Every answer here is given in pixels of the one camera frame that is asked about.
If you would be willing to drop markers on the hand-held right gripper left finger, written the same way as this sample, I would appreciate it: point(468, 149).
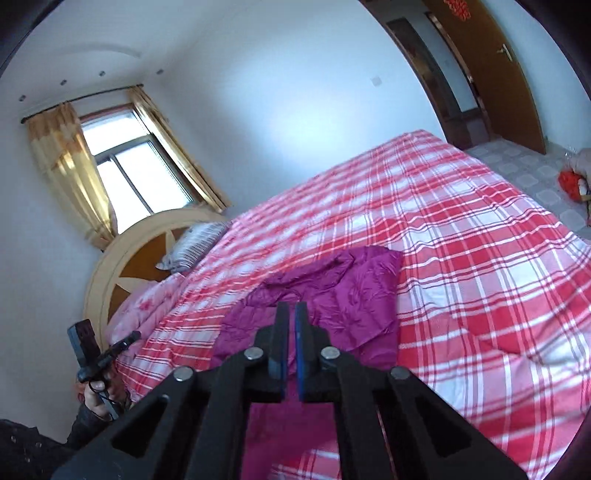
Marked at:
point(280, 341)

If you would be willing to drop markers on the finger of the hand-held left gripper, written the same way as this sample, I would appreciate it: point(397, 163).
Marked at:
point(92, 371)
point(122, 344)

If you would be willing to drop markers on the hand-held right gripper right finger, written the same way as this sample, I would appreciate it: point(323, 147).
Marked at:
point(301, 350)

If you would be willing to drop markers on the purple down jacket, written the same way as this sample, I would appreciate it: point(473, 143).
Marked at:
point(332, 295)

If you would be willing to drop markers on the person's left forearm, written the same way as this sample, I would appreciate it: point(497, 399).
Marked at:
point(55, 447)

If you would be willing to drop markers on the person's left hand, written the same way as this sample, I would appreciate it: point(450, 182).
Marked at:
point(97, 402)

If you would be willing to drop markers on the pink floral quilt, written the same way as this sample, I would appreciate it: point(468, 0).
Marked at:
point(147, 304)

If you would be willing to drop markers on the cream and brown headboard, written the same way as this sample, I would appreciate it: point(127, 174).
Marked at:
point(138, 258)

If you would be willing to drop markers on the striped pillow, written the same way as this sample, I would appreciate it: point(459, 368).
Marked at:
point(194, 244)

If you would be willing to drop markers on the wide yellow curtain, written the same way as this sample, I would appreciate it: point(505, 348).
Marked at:
point(69, 175)

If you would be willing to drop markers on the window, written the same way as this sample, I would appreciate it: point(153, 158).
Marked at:
point(134, 166)

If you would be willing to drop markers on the red plaid bed sheet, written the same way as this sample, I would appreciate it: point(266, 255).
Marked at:
point(461, 230)

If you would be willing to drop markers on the narrow yellow curtain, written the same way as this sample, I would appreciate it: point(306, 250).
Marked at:
point(175, 147)

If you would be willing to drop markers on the dark curtain rod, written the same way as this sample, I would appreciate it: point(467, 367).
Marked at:
point(69, 102)

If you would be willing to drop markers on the red plush toy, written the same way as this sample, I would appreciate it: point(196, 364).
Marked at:
point(571, 184)

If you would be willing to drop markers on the brown wooden door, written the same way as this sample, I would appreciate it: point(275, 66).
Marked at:
point(503, 92)

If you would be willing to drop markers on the pale plush toy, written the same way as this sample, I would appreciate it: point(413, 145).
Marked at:
point(582, 164)

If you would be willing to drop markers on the red paper door decoration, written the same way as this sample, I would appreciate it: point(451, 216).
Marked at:
point(457, 3)

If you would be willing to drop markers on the white wall switch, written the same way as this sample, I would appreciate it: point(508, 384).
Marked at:
point(376, 81)

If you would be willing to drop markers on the dark wooden door frame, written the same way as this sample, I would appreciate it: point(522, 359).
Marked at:
point(443, 106)

